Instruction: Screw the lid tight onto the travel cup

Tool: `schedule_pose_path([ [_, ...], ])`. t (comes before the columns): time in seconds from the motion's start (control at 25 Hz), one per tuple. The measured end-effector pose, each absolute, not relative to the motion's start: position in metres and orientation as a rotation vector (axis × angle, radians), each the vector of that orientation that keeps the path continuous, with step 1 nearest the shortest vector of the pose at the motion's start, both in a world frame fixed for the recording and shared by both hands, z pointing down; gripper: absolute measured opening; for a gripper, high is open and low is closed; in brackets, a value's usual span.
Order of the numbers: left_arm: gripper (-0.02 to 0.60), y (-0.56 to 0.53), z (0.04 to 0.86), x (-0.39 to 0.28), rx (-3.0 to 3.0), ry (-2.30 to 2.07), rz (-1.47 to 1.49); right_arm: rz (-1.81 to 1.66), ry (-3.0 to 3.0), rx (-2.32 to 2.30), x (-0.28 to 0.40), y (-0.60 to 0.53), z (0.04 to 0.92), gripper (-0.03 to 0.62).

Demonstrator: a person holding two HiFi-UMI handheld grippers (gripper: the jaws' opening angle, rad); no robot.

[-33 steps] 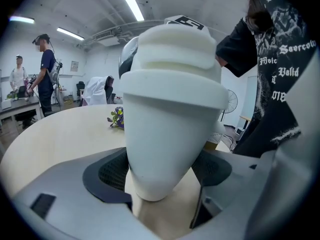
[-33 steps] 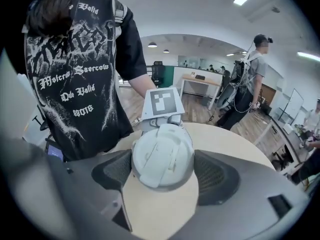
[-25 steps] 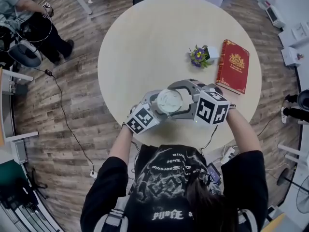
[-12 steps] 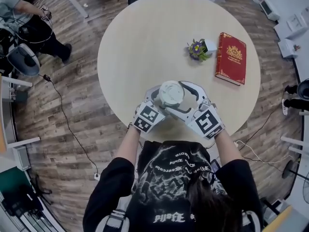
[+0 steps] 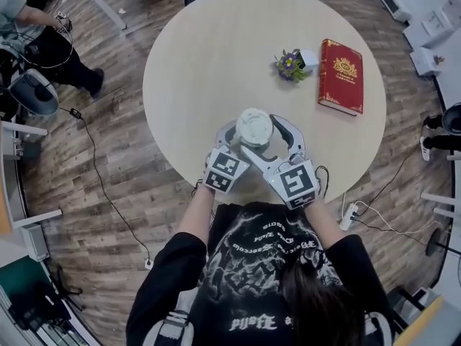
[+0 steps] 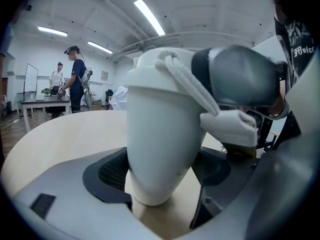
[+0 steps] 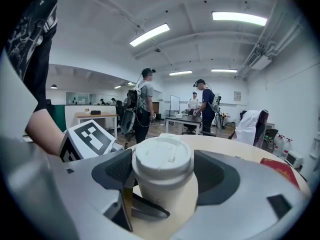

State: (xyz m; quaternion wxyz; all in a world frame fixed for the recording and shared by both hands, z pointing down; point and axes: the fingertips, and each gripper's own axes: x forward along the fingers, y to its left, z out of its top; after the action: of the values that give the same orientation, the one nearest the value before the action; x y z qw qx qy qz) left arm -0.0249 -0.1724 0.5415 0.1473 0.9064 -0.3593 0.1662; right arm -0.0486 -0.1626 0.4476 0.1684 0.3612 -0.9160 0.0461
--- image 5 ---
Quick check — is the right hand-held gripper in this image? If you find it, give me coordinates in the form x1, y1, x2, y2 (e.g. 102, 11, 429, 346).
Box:
239, 112, 321, 211

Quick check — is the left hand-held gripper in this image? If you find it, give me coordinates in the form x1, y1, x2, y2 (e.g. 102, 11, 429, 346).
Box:
202, 118, 252, 195

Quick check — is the white travel cup lid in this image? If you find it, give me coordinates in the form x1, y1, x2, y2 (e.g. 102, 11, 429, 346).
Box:
235, 107, 276, 146

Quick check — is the person's right forearm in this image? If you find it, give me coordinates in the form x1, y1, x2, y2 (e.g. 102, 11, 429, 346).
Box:
303, 195, 346, 252

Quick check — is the person's left forearm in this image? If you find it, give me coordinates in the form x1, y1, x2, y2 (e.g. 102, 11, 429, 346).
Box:
176, 185, 218, 238

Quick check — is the white pot with purple flowers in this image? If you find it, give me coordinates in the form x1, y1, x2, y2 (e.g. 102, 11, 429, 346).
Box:
273, 48, 320, 83

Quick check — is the red hardcover book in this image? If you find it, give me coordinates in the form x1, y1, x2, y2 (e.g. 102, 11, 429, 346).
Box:
318, 38, 364, 117

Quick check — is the white power strip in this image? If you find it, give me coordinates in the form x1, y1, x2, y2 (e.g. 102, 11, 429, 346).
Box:
339, 201, 360, 231

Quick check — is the person's black printed shirt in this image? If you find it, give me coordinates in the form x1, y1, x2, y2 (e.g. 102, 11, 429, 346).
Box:
125, 200, 398, 346

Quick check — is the small white cardboard box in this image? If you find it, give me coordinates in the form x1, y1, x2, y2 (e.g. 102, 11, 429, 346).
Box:
409, 46, 443, 76

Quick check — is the black round stand base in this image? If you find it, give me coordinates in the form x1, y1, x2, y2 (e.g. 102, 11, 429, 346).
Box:
426, 228, 444, 258

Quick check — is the white toaster oven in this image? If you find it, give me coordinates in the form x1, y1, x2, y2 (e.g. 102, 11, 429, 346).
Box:
379, 0, 413, 24

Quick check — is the large white cardboard box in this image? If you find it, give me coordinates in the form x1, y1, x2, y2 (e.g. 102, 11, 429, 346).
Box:
402, 8, 455, 49

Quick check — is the white shelf unit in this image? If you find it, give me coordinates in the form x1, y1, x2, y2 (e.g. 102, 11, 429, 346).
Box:
0, 120, 64, 262

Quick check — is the yellow wooden board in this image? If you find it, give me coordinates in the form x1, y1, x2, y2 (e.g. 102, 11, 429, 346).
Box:
395, 296, 455, 346

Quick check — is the green board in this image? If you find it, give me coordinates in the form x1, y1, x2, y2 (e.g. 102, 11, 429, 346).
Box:
0, 256, 50, 302

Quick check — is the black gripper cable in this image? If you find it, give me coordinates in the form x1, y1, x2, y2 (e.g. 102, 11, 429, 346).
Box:
313, 165, 330, 203

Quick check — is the thin black power cable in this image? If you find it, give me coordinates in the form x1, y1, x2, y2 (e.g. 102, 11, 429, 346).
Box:
351, 126, 428, 218

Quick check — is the long black floor cable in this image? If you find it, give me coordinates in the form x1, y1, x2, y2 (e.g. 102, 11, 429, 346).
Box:
57, 106, 151, 263

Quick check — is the white power cable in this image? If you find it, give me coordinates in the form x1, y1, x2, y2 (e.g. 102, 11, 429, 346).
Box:
341, 191, 453, 238

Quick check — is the white metal table frame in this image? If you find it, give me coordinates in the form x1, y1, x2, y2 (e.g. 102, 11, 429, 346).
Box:
81, 0, 127, 32

